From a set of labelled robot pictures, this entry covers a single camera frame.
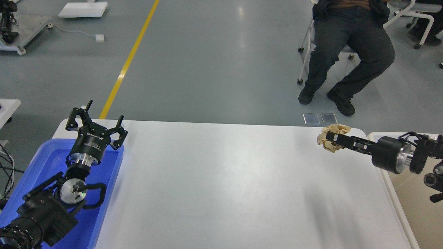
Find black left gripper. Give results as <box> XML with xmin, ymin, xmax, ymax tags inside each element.
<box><xmin>65</xmin><ymin>100</ymin><xmax>128</xmax><ymax>166</ymax></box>

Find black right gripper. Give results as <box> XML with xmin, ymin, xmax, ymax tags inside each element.
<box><xmin>326</xmin><ymin>132</ymin><xmax>412</xmax><ymax>174</ymax></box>

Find brown paper ball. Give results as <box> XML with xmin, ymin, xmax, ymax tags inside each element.
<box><xmin>317</xmin><ymin>124</ymin><xmax>352</xmax><ymax>153</ymax></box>

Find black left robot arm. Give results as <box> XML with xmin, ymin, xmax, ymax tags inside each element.
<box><xmin>1</xmin><ymin>100</ymin><xmax>128</xmax><ymax>249</ymax></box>

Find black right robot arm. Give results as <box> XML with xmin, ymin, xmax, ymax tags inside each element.
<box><xmin>326</xmin><ymin>132</ymin><xmax>443</xmax><ymax>203</ymax></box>

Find right metal floor plate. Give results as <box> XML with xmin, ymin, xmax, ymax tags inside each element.
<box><xmin>320</xmin><ymin>112</ymin><xmax>338</xmax><ymax>126</ymax></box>

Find metal floor plate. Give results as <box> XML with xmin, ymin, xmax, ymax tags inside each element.
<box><xmin>302</xmin><ymin>112</ymin><xmax>320</xmax><ymax>126</ymax></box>
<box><xmin>320</xmin><ymin>112</ymin><xmax>338</xmax><ymax>126</ymax></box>

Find left metal floor plate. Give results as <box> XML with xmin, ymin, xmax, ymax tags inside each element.
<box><xmin>302</xmin><ymin>112</ymin><xmax>320</xmax><ymax>126</ymax></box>

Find blue plastic bin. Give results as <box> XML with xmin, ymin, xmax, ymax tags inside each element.
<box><xmin>0</xmin><ymin>139</ymin><xmax>125</xmax><ymax>249</ymax></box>

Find white side table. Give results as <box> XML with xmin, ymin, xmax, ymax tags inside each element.
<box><xmin>0</xmin><ymin>98</ymin><xmax>21</xmax><ymax>129</ymax></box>

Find beige plastic bin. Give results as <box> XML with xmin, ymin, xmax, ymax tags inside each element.
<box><xmin>368</xmin><ymin>132</ymin><xmax>443</xmax><ymax>249</ymax></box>

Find white office chair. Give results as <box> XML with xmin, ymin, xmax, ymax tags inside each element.
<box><xmin>297</xmin><ymin>18</ymin><xmax>357</xmax><ymax>85</ymax></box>
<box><xmin>383</xmin><ymin>0</ymin><xmax>443</xmax><ymax>49</ymax></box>

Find white flat board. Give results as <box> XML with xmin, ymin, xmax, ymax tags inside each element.
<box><xmin>58</xmin><ymin>0</ymin><xmax>108</xmax><ymax>18</ymax></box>

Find seated person in dark clothes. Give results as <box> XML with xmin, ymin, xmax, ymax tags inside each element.
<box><xmin>298</xmin><ymin>0</ymin><xmax>396</xmax><ymax>117</ymax></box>

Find metal cart platform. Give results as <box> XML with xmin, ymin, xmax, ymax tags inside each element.
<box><xmin>0</xmin><ymin>15</ymin><xmax>52</xmax><ymax>55</ymax></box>

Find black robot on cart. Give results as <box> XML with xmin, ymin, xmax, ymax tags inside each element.
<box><xmin>0</xmin><ymin>0</ymin><xmax>19</xmax><ymax>44</ymax></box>

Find white power adapter with cable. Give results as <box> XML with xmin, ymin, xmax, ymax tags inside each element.
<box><xmin>52</xmin><ymin>24</ymin><xmax>106</xmax><ymax>43</ymax></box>

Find black cables at left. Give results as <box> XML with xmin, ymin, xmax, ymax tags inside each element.
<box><xmin>0</xmin><ymin>144</ymin><xmax>25</xmax><ymax>201</ymax></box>

